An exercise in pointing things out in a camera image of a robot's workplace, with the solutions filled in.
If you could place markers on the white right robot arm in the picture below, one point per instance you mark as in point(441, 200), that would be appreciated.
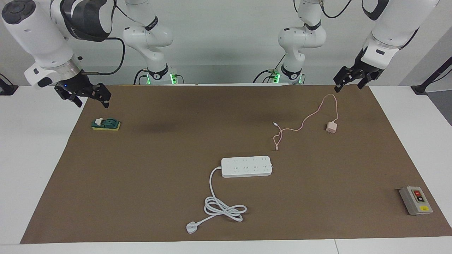
point(39, 35)

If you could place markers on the grey on-off switch box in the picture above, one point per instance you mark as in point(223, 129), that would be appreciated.
point(416, 201)

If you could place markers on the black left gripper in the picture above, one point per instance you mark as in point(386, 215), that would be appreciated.
point(365, 67)

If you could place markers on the black clamp stand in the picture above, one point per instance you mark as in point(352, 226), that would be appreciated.
point(422, 88)
point(7, 89)

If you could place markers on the brown table mat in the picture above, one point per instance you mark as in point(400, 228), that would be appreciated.
point(159, 169)

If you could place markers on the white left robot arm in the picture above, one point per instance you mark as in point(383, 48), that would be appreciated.
point(392, 31)

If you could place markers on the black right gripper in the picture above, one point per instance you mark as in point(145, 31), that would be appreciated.
point(76, 86)

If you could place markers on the green knife switch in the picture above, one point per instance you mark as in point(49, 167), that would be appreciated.
point(107, 124)

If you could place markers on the pink charger adapter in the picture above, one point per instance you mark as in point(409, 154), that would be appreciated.
point(331, 127)

